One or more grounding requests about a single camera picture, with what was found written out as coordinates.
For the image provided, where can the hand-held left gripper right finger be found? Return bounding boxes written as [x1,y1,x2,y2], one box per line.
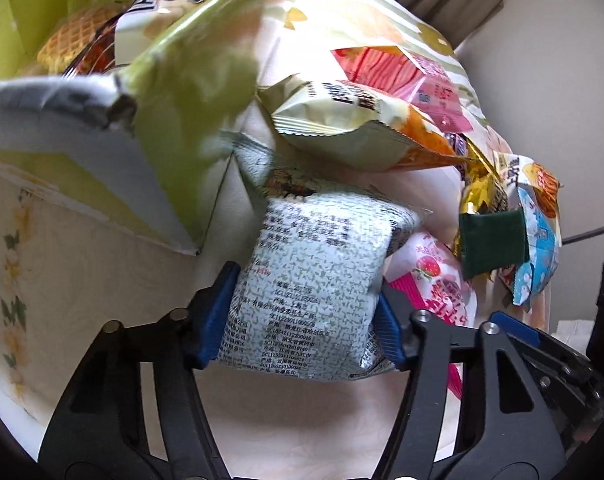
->
[369,291,569,480]

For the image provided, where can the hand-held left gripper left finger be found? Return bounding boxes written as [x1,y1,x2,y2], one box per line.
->
[37,260,243,480]

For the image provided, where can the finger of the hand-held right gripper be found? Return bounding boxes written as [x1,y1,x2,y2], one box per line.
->
[489,311,604,442]

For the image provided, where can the silver printed snack packet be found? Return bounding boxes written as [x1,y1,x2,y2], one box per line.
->
[216,132,430,384]

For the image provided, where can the green cardboard box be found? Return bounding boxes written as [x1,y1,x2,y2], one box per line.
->
[0,0,303,257]

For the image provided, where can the cream and orange snack packet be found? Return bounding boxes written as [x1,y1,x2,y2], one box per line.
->
[257,74,479,174]

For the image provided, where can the pink strawberry snack packet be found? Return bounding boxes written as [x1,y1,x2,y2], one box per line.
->
[384,230,479,329]

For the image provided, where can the blue and white snack packet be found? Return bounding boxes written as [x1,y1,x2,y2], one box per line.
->
[502,180,563,309]

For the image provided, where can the dark green small packet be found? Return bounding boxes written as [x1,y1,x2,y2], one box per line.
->
[457,208,531,281]

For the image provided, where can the cream floral bed sheet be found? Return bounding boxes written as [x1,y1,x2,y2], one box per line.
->
[0,157,558,463]

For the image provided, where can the gold snack packet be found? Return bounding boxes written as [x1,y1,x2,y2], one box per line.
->
[456,135,514,261]

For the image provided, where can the white packet with orange print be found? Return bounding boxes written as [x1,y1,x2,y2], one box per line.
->
[497,152,563,221]

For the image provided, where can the red and pink snack packet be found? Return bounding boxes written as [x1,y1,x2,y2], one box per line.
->
[330,45,471,134]

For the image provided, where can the waffle snack packet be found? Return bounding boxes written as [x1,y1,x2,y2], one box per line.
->
[36,2,133,77]

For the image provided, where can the black cable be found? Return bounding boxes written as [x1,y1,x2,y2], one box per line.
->
[559,219,604,247]

